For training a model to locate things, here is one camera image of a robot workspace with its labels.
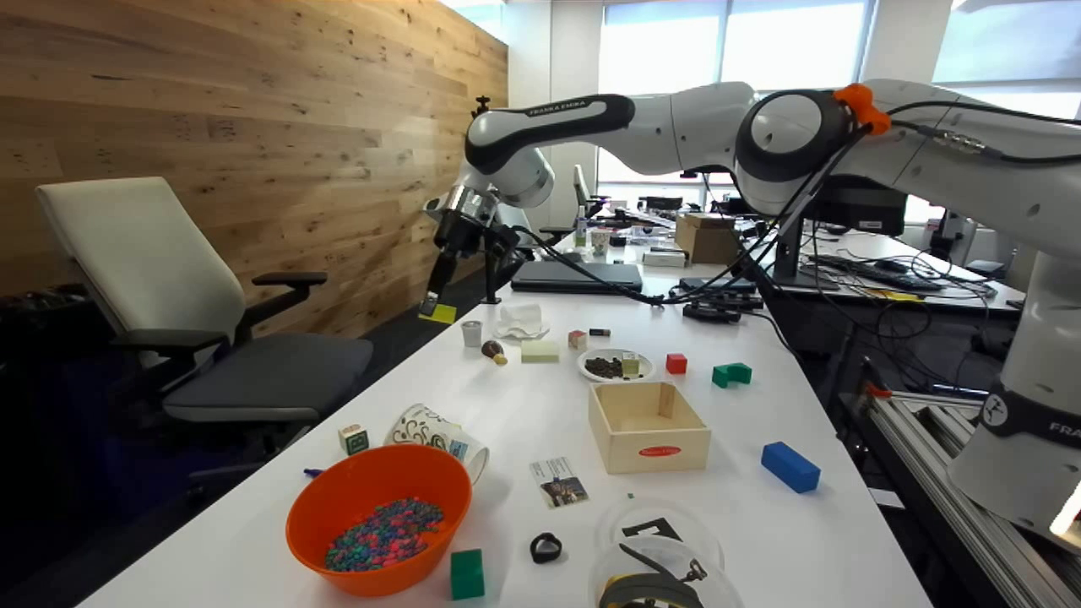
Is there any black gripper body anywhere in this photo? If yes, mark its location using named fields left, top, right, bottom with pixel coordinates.
left=425, top=187, right=514, bottom=287

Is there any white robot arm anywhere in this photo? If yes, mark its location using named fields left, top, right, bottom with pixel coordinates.
left=428, top=78, right=1081, bottom=546

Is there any pale yellow block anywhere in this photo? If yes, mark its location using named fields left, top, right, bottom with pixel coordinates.
left=519, top=340, right=562, bottom=364

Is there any green arch block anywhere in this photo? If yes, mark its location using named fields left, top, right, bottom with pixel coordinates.
left=714, top=361, right=755, bottom=388

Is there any blue block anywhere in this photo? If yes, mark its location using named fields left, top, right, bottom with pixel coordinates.
left=762, top=442, right=820, bottom=493

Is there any closed laptop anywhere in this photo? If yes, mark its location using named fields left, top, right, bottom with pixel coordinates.
left=509, top=259, right=642, bottom=295

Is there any small white cup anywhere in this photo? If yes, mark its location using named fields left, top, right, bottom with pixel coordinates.
left=460, top=322, right=482, bottom=349

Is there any crumpled white plastic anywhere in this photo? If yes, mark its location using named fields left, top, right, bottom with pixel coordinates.
left=498, top=304, right=549, bottom=340

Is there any brown small object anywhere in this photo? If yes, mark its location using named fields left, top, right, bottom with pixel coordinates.
left=480, top=340, right=507, bottom=364

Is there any small round pink object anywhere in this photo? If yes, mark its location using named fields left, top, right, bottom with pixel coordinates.
left=568, top=330, right=588, bottom=351

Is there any patterned mug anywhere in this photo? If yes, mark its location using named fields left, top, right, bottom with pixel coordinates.
left=384, top=403, right=490, bottom=482

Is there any white plate with food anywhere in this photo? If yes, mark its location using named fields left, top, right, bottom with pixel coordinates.
left=577, top=349, right=655, bottom=381

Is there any small wooden cube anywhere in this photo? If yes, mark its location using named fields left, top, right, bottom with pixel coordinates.
left=338, top=425, right=373, bottom=457

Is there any red cube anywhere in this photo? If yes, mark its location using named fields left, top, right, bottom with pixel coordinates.
left=666, top=351, right=689, bottom=376

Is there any wooden crate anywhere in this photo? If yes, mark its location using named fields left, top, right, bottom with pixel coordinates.
left=677, top=212, right=737, bottom=264

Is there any wooden box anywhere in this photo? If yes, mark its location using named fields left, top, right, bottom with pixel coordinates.
left=588, top=381, right=714, bottom=473

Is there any small printed card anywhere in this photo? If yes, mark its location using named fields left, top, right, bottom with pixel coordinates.
left=530, top=457, right=588, bottom=507

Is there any black device on table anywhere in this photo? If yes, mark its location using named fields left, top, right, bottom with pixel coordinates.
left=677, top=277, right=764, bottom=324

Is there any orange bowl with beads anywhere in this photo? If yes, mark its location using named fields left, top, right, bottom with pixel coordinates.
left=283, top=444, right=474, bottom=599

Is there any green cube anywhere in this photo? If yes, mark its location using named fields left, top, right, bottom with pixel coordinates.
left=449, top=549, right=486, bottom=600

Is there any white office chair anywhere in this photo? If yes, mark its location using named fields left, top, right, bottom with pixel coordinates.
left=39, top=176, right=376, bottom=421

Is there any clear lid with tape roll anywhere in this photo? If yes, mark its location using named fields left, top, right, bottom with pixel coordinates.
left=590, top=500, right=742, bottom=608

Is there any black tape ring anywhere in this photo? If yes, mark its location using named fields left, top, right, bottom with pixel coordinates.
left=527, top=528, right=568, bottom=567

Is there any metal rail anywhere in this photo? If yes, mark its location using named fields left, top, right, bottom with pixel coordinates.
left=861, top=393, right=1081, bottom=608

